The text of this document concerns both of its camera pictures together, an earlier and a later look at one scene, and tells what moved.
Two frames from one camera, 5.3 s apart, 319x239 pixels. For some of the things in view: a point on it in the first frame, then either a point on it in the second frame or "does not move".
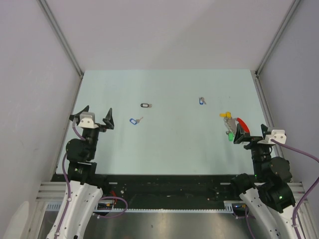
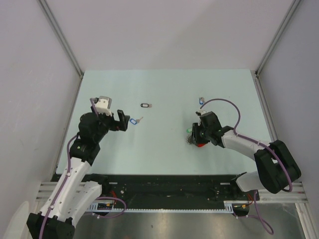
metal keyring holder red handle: x=231 y=124 → x=190 y=139
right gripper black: x=239 y=136 → x=195 y=130
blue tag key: x=201 y=100 does not move
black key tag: x=144 y=105 does not move
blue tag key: x=135 y=122 does not move
